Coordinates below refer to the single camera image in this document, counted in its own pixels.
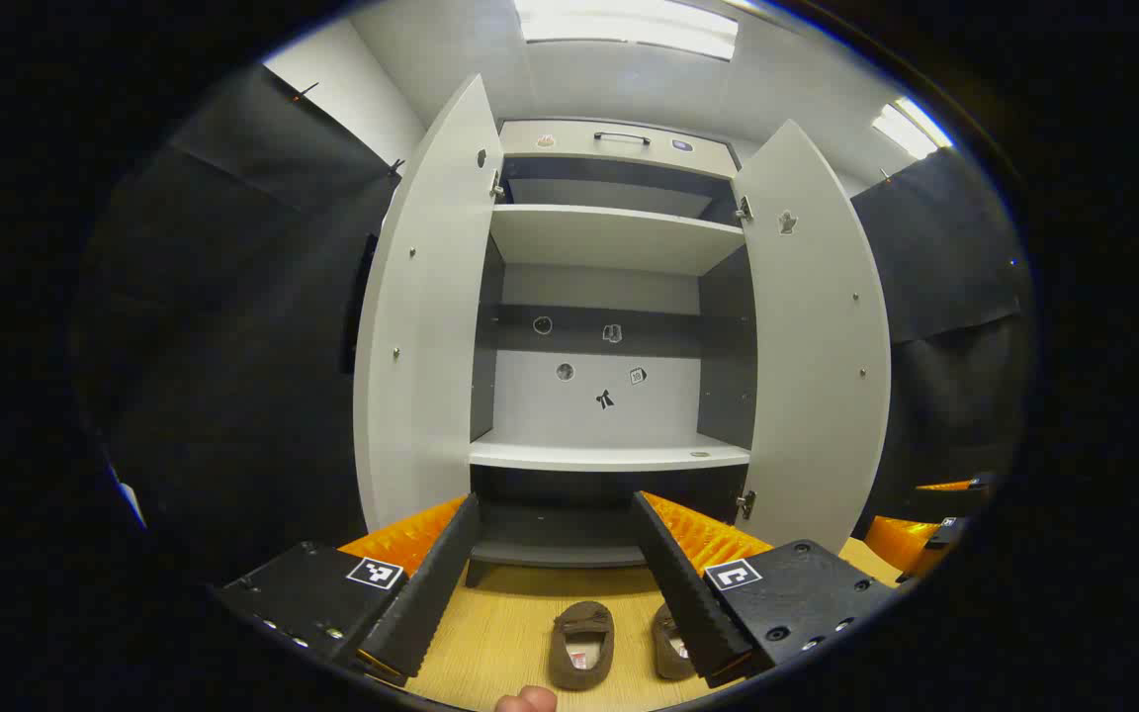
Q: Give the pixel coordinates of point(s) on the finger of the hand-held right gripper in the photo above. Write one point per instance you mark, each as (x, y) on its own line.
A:
(945, 486)
(901, 542)

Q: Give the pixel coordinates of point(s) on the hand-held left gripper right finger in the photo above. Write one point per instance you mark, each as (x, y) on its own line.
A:
(683, 593)

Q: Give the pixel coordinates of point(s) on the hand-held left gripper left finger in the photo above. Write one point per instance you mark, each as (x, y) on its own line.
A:
(431, 593)

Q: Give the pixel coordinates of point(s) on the brown fuzzy shoe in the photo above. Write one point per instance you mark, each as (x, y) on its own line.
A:
(581, 643)
(670, 648)

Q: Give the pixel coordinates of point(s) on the white shoe cabinet door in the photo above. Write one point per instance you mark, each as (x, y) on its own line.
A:
(817, 376)
(431, 346)

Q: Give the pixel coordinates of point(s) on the grey white shoe cabinet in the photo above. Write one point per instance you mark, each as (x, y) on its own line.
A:
(609, 237)

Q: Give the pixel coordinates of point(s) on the grey cabinet drawer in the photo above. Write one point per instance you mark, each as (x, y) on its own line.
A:
(569, 138)

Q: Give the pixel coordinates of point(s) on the white blue object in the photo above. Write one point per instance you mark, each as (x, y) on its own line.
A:
(131, 499)

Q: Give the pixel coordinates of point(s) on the ceiling light panel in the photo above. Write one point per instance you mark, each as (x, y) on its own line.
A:
(629, 25)
(911, 129)

